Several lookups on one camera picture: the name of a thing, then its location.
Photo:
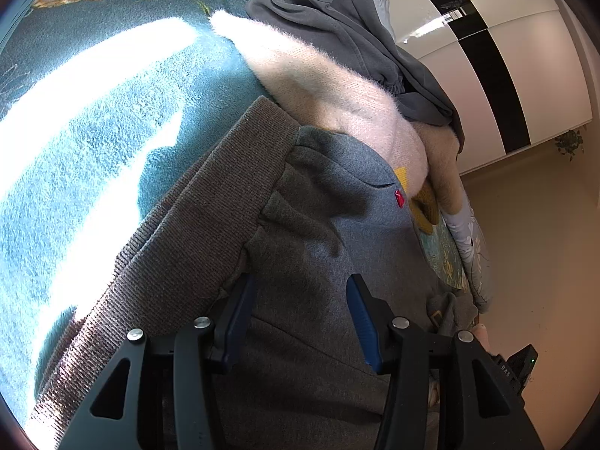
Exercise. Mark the light blue floral bedsheet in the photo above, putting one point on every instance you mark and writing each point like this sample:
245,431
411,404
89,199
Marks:
471,248

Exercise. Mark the yellow patterned cloth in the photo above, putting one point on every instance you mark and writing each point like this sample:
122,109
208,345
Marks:
424,206

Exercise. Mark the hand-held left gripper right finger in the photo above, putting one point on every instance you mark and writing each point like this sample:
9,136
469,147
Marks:
363,318

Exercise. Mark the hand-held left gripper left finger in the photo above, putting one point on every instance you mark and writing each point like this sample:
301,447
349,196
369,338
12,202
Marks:
237,311

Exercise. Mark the white and black wardrobe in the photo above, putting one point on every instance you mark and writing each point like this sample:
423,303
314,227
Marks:
497,51

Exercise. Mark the green potted plant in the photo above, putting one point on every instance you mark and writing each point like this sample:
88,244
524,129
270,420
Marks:
570,144

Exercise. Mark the dark grey hoodie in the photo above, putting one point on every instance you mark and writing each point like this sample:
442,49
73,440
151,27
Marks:
337,18

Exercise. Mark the grey sweatshirt with ribbed hem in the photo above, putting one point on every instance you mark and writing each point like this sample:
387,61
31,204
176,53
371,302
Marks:
290,243

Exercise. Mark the fluffy cream sweater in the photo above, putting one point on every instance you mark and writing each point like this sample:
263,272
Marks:
337,93

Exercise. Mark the teal floral blanket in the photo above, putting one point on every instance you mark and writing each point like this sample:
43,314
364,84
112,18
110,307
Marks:
93,126

